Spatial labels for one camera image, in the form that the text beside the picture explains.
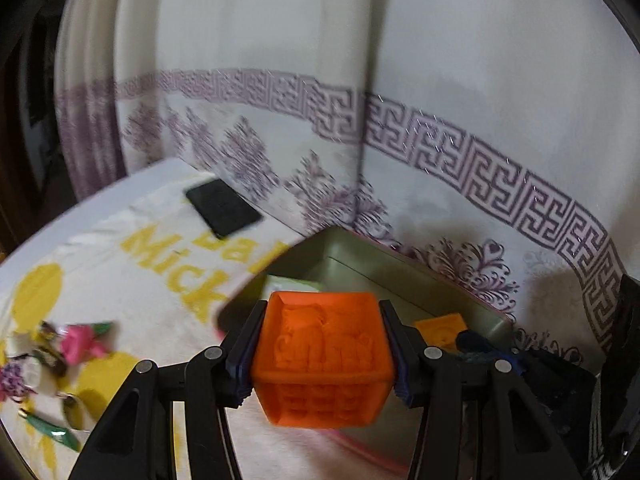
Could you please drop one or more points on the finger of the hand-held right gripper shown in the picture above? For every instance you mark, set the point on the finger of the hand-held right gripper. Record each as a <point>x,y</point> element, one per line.
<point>480,345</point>

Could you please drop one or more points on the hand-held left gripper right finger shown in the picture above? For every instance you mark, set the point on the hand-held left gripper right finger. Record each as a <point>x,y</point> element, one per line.
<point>400,362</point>

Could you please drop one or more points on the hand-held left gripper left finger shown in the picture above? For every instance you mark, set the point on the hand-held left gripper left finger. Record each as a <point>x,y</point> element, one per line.
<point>244,357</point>

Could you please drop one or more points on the large orange embossed cube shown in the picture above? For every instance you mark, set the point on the large orange embossed cube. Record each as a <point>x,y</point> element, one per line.
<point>320,350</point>

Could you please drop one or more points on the metal tin container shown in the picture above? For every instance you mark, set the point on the metal tin container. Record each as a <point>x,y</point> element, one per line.
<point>350,250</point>

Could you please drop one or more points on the pink knotted foam toy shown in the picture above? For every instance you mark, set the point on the pink knotted foam toy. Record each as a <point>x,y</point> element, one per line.
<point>77,342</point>

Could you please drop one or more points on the small white object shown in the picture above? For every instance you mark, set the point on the small white object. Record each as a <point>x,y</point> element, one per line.
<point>40,377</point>

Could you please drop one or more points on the small orange embossed cube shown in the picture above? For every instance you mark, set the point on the small orange embossed cube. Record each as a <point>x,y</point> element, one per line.
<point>440,331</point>

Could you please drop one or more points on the pale green packet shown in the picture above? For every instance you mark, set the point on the pale green packet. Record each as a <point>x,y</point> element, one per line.
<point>295,283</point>

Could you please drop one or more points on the white and yellow towel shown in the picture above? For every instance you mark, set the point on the white and yellow towel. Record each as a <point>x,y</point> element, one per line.
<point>150,290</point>

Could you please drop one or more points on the black rectangular pad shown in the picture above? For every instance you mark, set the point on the black rectangular pad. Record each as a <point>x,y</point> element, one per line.
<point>222,207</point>

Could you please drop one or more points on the black and gold lighter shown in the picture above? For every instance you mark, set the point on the black and gold lighter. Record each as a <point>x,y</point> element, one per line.
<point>55,362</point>

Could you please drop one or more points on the green binder clip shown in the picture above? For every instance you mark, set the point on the green binder clip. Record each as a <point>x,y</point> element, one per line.
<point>50,432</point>

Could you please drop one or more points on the purple flower ornament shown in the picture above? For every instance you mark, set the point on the purple flower ornament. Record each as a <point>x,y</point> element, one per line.
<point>12,380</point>

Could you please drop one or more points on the white purple-patterned curtain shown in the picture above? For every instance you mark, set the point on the white purple-patterned curtain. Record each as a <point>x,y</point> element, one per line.
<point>450,60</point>

